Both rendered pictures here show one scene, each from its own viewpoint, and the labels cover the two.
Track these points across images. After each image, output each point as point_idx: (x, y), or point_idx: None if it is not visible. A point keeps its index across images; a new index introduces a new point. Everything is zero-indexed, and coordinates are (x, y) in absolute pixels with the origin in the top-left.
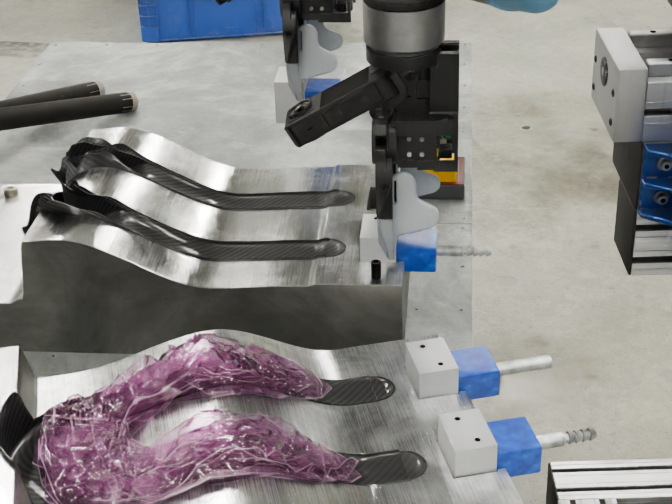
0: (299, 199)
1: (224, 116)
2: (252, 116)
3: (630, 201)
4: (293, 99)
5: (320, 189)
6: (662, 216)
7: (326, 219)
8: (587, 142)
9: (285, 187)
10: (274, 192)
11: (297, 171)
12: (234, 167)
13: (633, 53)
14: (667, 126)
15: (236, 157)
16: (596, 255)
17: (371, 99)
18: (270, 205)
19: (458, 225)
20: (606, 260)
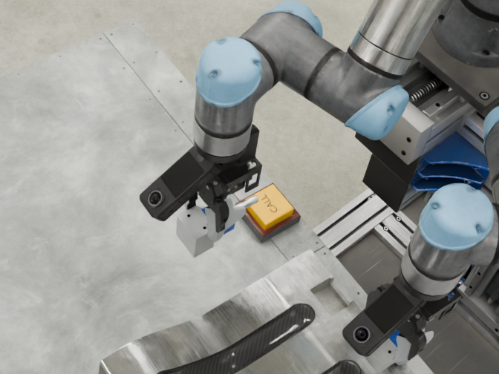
0: (274, 326)
1: (46, 209)
2: (67, 198)
3: (397, 176)
4: (208, 240)
5: (281, 309)
6: (429, 186)
7: (318, 341)
8: None
9: (255, 319)
10: (254, 329)
11: (245, 296)
12: (200, 316)
13: (411, 106)
14: (434, 141)
15: (108, 257)
16: (105, 24)
17: (414, 312)
18: (261, 342)
19: (320, 251)
20: (114, 26)
